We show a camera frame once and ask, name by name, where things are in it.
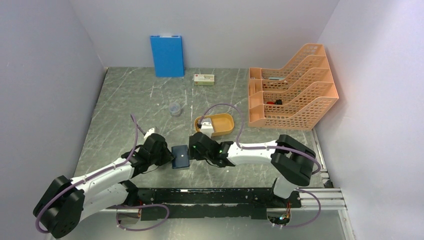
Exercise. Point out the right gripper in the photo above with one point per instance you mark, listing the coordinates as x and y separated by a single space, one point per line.
193 154

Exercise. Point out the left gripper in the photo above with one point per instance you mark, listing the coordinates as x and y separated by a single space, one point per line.
167 155

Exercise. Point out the blue card holder wallet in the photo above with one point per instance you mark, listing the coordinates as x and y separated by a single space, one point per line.
181 158

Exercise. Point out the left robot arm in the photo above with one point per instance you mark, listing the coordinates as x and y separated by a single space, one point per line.
66 202

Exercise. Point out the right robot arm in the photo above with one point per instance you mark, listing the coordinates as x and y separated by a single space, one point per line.
295 162

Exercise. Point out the orange oval tray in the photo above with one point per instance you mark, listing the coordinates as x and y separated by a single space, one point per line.
223 123

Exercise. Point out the small clear plastic cup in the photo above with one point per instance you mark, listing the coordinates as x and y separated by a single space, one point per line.
174 109

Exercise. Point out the small red white box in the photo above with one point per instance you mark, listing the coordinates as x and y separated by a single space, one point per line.
204 79

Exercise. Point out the red black item in rack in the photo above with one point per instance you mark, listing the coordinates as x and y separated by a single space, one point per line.
276 102

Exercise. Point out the blue folder box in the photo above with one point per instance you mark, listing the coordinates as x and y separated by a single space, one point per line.
167 53

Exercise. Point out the orange mesh file rack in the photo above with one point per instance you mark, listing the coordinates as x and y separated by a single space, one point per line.
305 85

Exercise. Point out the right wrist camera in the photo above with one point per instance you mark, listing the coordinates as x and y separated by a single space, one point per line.
206 127

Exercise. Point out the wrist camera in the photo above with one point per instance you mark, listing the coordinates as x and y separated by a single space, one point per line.
206 127
150 132

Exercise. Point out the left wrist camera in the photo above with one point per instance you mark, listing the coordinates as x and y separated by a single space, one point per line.
150 132

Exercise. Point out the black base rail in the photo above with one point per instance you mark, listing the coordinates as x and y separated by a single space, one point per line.
192 203

